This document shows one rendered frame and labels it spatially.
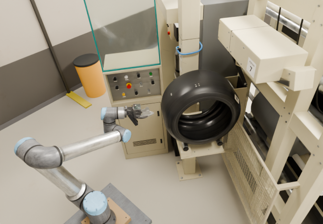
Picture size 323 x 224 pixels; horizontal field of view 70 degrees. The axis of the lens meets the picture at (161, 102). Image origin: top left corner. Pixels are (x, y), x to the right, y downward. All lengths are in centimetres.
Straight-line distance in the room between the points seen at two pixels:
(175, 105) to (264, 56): 65
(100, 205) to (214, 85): 109
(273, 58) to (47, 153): 122
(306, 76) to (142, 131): 186
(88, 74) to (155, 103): 175
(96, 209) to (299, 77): 141
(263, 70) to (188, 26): 67
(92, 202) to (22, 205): 154
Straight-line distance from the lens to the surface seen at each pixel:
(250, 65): 133
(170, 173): 284
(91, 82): 399
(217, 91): 158
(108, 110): 166
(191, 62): 182
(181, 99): 155
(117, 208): 197
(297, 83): 128
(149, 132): 270
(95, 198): 174
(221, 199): 270
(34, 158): 134
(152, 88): 238
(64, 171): 162
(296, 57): 133
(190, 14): 168
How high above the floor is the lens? 234
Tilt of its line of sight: 38 degrees down
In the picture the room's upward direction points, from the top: 5 degrees counter-clockwise
